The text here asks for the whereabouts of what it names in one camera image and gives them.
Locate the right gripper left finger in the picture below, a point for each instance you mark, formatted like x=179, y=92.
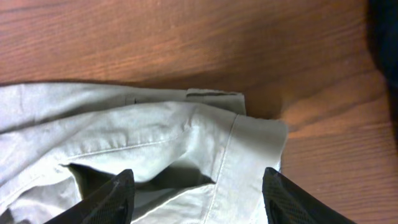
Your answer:
x=112, y=203

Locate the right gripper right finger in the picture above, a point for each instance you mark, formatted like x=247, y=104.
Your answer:
x=287, y=203

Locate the khaki green shorts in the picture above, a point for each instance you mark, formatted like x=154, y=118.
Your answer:
x=196, y=156

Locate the black garment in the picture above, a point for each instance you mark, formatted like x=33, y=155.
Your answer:
x=382, y=41

